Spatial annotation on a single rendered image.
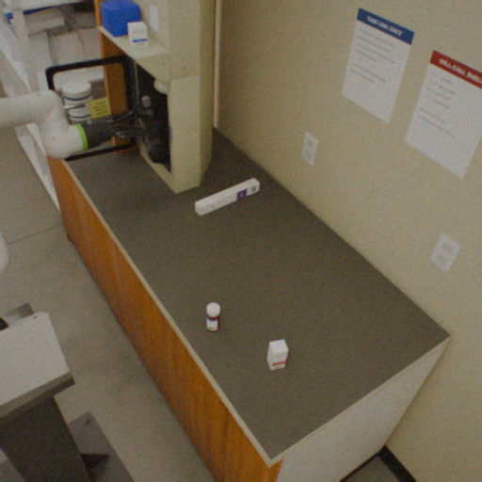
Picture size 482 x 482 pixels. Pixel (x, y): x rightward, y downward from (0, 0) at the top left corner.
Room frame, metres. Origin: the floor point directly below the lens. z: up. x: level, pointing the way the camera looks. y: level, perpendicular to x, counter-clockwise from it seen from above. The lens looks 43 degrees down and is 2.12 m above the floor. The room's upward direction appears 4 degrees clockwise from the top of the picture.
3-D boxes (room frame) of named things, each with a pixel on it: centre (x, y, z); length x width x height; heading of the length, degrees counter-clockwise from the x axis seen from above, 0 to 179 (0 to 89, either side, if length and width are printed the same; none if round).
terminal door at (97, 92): (1.65, 0.60, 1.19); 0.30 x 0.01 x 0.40; 119
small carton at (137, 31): (1.53, 0.38, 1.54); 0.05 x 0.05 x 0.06; 25
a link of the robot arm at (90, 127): (1.45, 0.56, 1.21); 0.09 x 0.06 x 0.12; 37
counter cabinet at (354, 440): (1.51, 0.21, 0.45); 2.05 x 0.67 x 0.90; 37
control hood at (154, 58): (1.58, 0.41, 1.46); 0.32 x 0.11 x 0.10; 37
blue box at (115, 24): (1.64, 0.46, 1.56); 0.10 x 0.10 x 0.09; 37
